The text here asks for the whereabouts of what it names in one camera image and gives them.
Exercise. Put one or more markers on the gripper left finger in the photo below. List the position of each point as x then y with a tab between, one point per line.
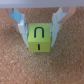
20	22

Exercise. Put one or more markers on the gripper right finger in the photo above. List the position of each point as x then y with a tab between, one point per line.
58	19

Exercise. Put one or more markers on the yellow block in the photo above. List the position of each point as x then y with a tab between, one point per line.
39	37

